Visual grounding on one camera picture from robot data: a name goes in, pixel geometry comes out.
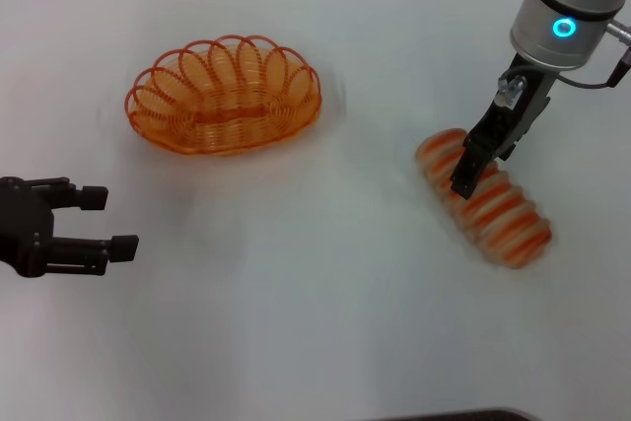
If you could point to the orange striped bread loaf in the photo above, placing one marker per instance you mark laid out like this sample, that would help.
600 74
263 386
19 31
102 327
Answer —
503 224

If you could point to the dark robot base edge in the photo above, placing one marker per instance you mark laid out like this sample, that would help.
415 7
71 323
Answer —
458 416

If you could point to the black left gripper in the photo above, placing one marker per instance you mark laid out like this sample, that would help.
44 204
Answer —
24 229

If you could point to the orange woven plastic basket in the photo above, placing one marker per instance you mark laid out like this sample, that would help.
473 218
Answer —
222 120

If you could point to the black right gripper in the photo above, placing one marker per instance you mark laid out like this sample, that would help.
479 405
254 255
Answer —
517 115

